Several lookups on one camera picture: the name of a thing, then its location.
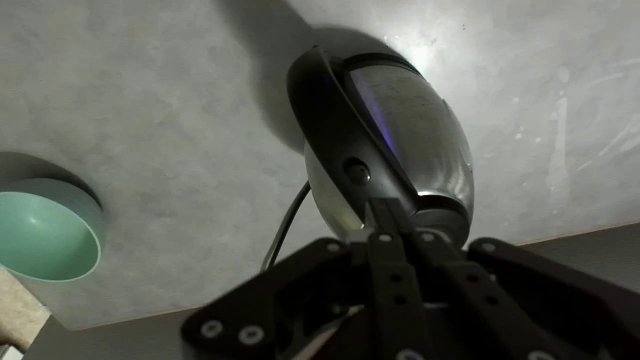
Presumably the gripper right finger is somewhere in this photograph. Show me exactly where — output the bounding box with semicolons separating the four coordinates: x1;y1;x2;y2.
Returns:
391;198;640;360

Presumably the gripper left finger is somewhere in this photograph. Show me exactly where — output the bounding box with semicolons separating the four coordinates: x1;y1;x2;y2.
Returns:
181;198;432;360

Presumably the black kettle lid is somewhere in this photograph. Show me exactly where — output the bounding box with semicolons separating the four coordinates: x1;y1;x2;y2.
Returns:
407;193;474;249

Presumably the black and steel electric kettle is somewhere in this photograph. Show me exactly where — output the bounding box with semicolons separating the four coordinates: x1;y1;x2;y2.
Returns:
286;46;476;249

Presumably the mint green bowl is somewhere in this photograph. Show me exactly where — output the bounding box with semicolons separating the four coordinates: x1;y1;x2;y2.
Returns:
0;178;105;283

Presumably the black cable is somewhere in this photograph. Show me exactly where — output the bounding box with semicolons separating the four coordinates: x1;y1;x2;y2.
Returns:
260;181;312;273

